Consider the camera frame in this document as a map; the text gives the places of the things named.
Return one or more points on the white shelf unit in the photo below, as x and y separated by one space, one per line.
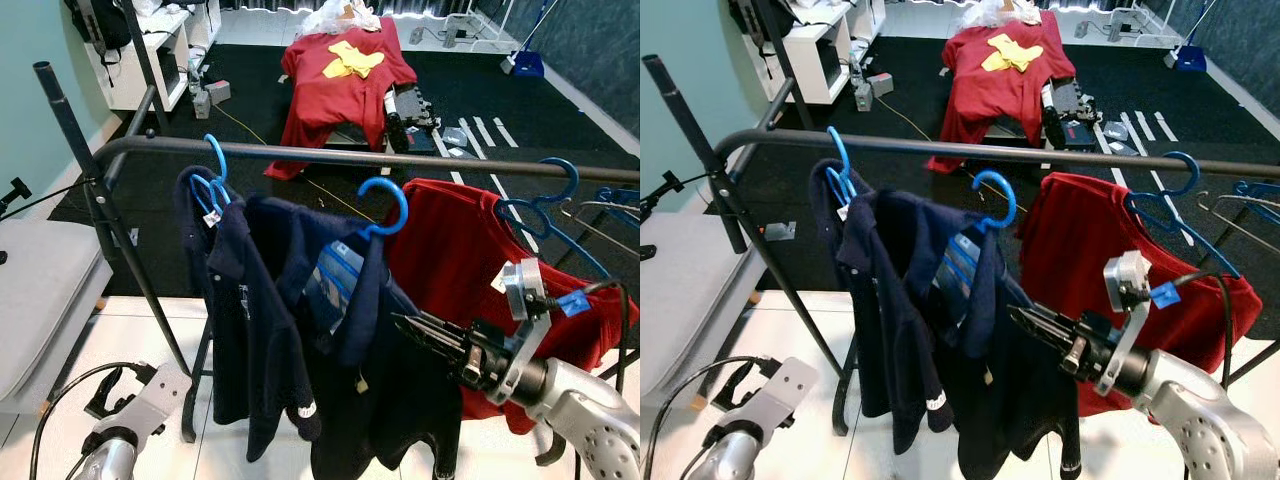
130 85
810 70

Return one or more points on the red shirt yellow star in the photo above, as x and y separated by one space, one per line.
320 100
975 100

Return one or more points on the black equipment case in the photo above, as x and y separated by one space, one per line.
1068 105
410 115

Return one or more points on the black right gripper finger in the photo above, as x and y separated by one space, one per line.
440 328
1045 334
435 340
1050 318

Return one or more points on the black metal clothes rack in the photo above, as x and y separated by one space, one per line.
950 147
300 155

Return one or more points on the blue plastic hanger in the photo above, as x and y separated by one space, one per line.
846 158
224 163
1197 172
576 178
1012 200
1255 187
402 205
620 192

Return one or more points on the black backpack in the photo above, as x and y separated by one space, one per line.
755 20
100 25

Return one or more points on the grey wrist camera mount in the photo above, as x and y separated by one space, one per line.
1125 280
155 398
522 290
785 385

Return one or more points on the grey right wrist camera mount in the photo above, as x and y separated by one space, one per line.
522 290
1125 280

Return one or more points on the white crumpled plastic bag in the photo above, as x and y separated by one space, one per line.
335 18
990 12

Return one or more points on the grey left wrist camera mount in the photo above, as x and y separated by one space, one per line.
785 385
155 398

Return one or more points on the navy polo shirt striped tag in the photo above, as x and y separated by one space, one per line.
370 400
1000 400

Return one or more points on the black carpet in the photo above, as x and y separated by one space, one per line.
1130 80
480 90

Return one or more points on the plain red t-shirt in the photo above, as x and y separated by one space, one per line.
450 250
1080 250

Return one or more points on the blue dustpan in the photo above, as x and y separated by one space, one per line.
528 65
1190 58

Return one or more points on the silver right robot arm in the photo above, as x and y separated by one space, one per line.
1200 420
590 420

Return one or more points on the grey power adapter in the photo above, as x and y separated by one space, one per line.
212 95
875 88

